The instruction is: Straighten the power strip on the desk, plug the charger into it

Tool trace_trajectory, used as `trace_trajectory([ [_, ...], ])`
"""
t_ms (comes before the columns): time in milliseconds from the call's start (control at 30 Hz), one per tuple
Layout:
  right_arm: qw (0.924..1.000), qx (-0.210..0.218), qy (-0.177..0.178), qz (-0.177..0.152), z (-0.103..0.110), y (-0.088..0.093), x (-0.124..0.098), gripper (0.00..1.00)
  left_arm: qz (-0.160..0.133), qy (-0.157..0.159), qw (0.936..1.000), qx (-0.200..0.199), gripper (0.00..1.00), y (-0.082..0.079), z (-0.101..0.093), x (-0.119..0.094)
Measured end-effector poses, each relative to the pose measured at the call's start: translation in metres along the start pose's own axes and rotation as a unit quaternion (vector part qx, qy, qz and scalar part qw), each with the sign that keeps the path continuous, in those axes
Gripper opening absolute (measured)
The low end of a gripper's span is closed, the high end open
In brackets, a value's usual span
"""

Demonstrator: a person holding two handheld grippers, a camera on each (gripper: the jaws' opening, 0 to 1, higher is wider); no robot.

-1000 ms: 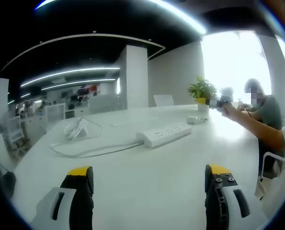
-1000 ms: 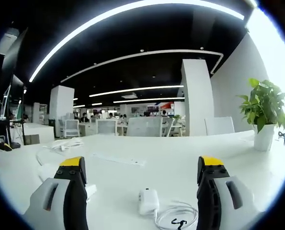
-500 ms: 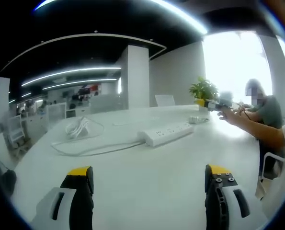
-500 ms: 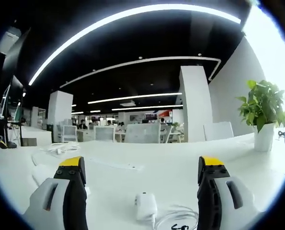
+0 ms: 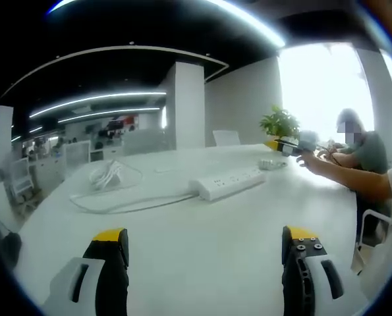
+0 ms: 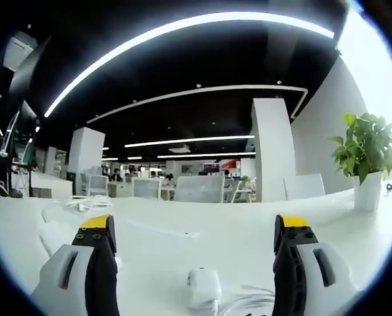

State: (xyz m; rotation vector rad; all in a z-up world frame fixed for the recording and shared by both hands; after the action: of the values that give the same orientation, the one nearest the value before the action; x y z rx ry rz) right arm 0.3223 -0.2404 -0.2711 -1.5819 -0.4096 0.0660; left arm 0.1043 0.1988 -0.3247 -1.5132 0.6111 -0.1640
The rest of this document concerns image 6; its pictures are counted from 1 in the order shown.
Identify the wide curved ceiling light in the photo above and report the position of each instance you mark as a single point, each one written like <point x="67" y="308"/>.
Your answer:
<point x="169" y="29"/>

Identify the white charger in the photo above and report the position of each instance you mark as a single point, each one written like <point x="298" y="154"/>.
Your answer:
<point x="202" y="284"/>

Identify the long linear ceiling light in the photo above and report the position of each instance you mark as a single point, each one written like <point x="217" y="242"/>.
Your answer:
<point x="189" y="141"/>

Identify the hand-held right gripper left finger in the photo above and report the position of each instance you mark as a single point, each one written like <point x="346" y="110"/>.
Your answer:
<point x="73" y="283"/>

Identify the white mesh office chair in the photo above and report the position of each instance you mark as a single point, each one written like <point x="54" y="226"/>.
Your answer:
<point x="146" y="189"/>
<point x="98" y="185"/>

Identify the white desk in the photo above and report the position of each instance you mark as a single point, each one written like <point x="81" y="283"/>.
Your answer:
<point x="235" y="243"/>

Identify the black monitor on stand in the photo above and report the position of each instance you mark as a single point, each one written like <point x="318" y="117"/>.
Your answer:
<point x="22" y="131"/>

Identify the potted green plant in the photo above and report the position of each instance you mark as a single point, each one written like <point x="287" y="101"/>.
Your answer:
<point x="367" y="154"/>

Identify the white ceiling unit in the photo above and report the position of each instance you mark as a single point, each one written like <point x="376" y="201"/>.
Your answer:
<point x="19" y="49"/>

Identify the thin white ceiling track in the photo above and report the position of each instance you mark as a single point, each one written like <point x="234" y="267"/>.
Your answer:
<point x="195" y="91"/>

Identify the short linear ceiling light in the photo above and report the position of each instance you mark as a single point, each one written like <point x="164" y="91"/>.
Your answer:
<point x="205" y="155"/>

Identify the large white pillar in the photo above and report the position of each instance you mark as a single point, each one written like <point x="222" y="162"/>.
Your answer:
<point x="271" y="148"/>

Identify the small white pillar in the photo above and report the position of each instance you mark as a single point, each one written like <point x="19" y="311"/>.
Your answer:
<point x="85" y="154"/>

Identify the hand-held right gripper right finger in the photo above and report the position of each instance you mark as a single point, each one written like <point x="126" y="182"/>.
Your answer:
<point x="304" y="283"/>

